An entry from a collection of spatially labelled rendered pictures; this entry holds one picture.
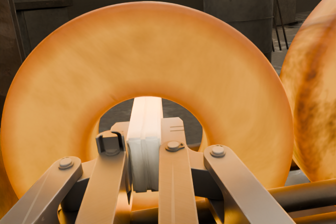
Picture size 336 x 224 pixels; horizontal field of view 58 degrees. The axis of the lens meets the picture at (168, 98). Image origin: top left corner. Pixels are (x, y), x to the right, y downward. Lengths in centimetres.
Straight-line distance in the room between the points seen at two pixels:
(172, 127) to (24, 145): 8
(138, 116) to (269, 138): 7
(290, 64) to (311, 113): 3
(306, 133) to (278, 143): 1
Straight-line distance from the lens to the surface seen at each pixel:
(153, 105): 16
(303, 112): 17
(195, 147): 21
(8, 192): 19
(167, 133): 15
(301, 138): 17
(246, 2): 251
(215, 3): 257
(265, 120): 16
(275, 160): 17
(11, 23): 37
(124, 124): 17
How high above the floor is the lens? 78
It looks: 18 degrees down
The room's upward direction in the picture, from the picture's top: 4 degrees counter-clockwise
